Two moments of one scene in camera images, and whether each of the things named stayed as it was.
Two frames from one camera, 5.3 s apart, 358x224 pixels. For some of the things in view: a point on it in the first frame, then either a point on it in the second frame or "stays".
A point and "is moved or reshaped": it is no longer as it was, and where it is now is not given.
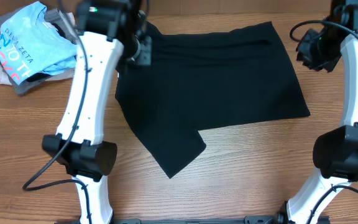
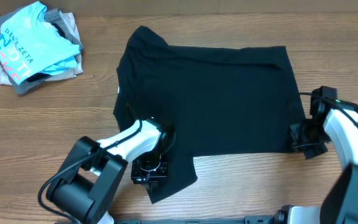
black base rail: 250,219 stays
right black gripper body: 308,51 → 295,137
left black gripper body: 132,53 → 150,168
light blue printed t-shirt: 27,45 stays
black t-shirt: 202,80 is moved or reshaped
